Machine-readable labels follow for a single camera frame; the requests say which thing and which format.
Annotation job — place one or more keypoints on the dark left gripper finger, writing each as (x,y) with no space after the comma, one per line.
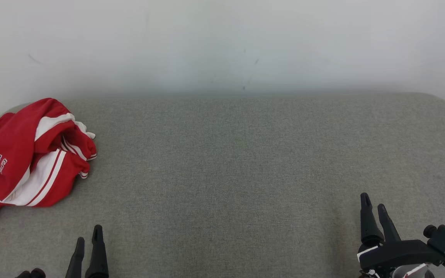
(98,255)
(76,258)

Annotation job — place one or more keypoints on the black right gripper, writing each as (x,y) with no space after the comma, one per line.
(400,253)

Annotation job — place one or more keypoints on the red white basketball shorts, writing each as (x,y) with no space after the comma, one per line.
(14,135)

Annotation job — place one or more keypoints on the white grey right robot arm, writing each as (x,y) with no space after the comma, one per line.
(408,272)

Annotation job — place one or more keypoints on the grey fabric sofa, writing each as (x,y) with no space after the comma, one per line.
(222,173)

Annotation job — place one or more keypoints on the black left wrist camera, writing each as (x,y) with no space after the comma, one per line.
(33,274)

